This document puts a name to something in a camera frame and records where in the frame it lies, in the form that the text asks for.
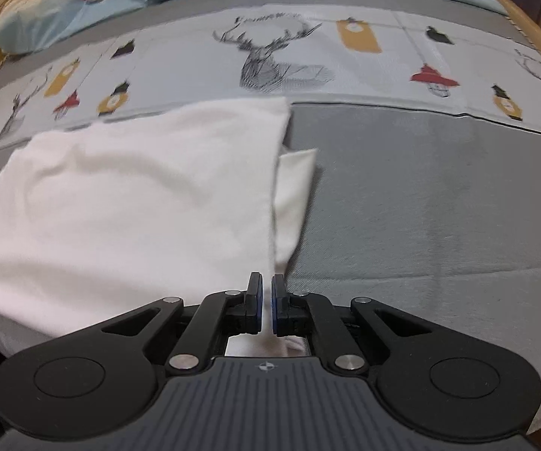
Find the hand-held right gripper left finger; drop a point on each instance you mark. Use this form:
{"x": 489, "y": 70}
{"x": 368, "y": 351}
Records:
{"x": 256, "y": 305}

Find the white long-sleeve shirt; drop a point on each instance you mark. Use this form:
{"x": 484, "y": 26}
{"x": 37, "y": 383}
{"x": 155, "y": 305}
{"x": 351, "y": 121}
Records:
{"x": 124, "y": 216}

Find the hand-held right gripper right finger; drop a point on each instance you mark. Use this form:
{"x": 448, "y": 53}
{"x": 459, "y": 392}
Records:
{"x": 277, "y": 305}

